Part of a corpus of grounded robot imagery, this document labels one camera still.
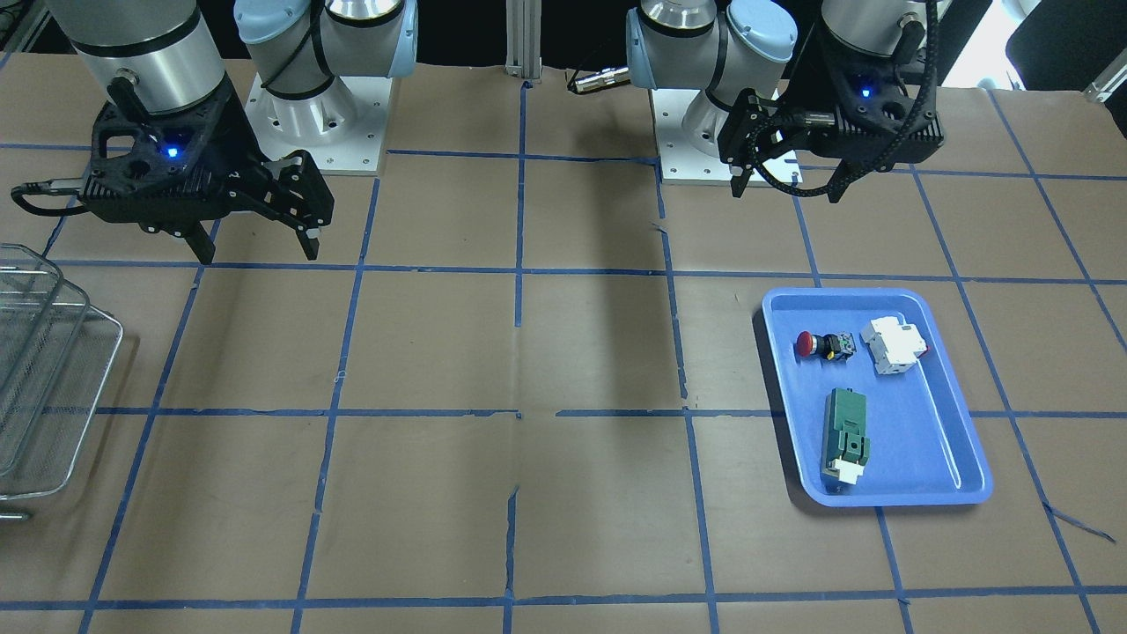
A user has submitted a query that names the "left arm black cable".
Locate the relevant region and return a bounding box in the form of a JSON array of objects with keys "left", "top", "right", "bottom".
[{"left": 748, "top": 0, "right": 943, "bottom": 200}]

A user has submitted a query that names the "blue plastic tray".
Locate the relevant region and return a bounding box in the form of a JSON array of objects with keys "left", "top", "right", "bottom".
[{"left": 762, "top": 286, "right": 994, "bottom": 508}]

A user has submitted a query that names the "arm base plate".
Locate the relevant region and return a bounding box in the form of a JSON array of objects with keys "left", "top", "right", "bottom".
[
  {"left": 245, "top": 77, "right": 394, "bottom": 176},
  {"left": 651, "top": 89, "right": 733, "bottom": 186}
]

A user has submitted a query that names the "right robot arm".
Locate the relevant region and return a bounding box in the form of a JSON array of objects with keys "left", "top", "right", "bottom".
[{"left": 11, "top": 1, "right": 418, "bottom": 264}]

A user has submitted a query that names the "green relay module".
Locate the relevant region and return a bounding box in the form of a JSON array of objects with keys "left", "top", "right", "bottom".
[{"left": 820, "top": 387, "right": 871, "bottom": 485}]

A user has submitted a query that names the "white circuit breaker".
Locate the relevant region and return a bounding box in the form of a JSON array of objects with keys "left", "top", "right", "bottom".
[{"left": 861, "top": 315, "right": 931, "bottom": 376}]

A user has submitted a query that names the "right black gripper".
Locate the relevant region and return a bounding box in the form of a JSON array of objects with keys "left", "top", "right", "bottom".
[{"left": 81, "top": 75, "right": 335, "bottom": 265}]

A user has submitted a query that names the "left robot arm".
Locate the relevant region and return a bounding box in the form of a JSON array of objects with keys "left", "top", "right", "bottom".
[{"left": 567, "top": 1, "right": 947, "bottom": 203}]

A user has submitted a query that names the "red emergency stop button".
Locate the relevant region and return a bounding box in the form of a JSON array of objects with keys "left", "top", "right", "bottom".
[{"left": 795, "top": 330, "right": 857, "bottom": 361}]

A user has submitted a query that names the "wire mesh shelf rack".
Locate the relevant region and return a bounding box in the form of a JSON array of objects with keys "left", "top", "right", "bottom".
[{"left": 1, "top": 242, "right": 123, "bottom": 523}]

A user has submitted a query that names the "aluminium frame post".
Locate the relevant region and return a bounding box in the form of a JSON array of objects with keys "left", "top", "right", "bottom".
[{"left": 505, "top": 0, "right": 542, "bottom": 84}]

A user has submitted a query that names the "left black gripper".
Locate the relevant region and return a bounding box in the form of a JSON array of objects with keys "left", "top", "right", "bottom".
[{"left": 718, "top": 18, "right": 946, "bottom": 203}]

